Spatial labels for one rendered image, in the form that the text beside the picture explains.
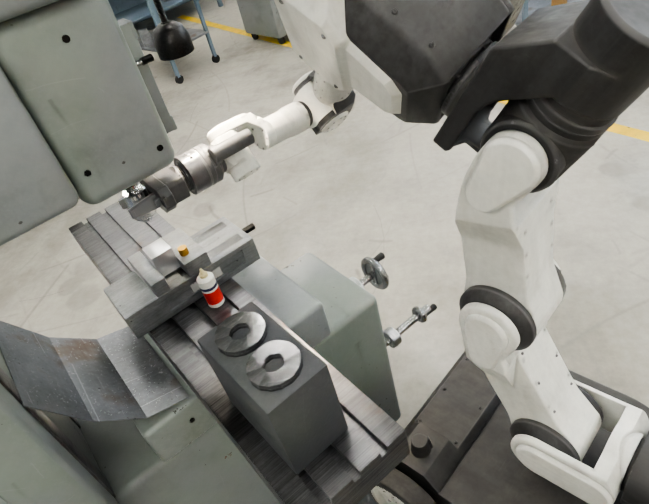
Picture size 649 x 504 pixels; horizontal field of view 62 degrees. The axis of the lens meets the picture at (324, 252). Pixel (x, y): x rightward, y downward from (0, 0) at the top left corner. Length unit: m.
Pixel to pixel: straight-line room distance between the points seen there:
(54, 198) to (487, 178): 0.67
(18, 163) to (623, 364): 2.00
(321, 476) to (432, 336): 1.41
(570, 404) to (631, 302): 1.31
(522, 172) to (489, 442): 0.80
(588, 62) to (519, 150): 0.13
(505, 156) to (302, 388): 0.44
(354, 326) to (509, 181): 0.82
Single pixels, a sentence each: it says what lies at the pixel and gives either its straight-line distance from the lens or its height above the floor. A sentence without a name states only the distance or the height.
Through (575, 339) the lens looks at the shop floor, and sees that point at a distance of 2.33.
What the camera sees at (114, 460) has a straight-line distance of 1.43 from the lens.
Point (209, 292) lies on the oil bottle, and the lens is 1.27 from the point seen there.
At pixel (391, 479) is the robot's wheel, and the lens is 1.32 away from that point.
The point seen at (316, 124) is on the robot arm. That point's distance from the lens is 1.32.
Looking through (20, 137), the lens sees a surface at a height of 1.48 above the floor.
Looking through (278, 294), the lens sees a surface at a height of 0.85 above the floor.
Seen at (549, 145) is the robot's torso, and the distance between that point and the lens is 0.74.
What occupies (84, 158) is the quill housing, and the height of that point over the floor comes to 1.40.
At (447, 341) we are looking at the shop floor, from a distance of 2.29.
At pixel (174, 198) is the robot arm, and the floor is 1.23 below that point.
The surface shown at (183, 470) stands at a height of 0.66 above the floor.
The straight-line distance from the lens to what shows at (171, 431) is 1.29.
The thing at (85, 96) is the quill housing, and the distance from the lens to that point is 0.97.
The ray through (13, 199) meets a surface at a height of 1.41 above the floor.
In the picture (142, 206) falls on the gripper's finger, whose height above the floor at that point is 1.24.
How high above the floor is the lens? 1.78
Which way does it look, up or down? 39 degrees down
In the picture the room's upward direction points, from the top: 16 degrees counter-clockwise
